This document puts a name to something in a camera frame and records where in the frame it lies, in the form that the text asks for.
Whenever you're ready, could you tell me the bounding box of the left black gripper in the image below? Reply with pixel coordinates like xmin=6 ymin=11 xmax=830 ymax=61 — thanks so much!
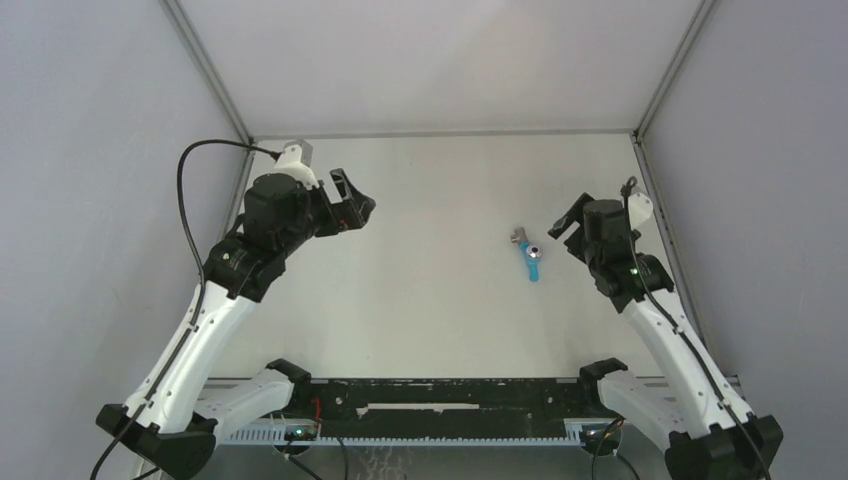
xmin=276 ymin=169 xmax=373 ymax=257

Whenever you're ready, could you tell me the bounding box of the blue plastic water faucet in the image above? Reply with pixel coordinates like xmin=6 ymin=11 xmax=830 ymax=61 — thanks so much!
xmin=518 ymin=241 xmax=542 ymax=282

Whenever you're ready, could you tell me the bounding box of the small metal pipe fitting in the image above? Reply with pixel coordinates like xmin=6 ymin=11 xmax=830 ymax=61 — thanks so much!
xmin=510 ymin=227 xmax=529 ymax=245

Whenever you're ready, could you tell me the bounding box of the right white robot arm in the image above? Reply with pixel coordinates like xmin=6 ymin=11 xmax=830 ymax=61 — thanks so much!
xmin=548 ymin=193 xmax=784 ymax=479

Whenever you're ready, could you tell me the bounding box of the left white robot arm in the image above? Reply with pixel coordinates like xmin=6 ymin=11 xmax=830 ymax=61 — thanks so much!
xmin=96 ymin=169 xmax=376 ymax=479

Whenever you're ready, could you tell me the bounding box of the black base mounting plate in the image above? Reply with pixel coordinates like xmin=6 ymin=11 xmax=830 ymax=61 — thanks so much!
xmin=266 ymin=375 xmax=615 ymax=438

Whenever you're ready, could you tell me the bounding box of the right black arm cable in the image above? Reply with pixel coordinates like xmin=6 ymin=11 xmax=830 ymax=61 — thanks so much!
xmin=619 ymin=176 xmax=773 ymax=480

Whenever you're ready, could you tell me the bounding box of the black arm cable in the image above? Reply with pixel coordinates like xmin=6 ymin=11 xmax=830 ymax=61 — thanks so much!
xmin=88 ymin=139 xmax=282 ymax=480
xmin=619 ymin=176 xmax=773 ymax=480

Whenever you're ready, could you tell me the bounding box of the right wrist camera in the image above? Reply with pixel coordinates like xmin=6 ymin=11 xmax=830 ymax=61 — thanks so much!
xmin=621 ymin=176 xmax=654 ymax=230

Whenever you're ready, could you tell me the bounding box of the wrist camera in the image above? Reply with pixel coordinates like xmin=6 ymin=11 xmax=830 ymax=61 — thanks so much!
xmin=272 ymin=139 xmax=319 ymax=190
xmin=621 ymin=176 xmax=654 ymax=230

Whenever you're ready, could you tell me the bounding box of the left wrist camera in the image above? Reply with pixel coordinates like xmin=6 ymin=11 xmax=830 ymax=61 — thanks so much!
xmin=272 ymin=139 xmax=319 ymax=190

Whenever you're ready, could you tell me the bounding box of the white slotted cable duct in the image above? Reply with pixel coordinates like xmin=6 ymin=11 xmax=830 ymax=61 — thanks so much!
xmin=221 ymin=423 xmax=584 ymax=447

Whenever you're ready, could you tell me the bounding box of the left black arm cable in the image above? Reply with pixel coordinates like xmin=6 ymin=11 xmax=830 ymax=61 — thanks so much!
xmin=88 ymin=139 xmax=282 ymax=480

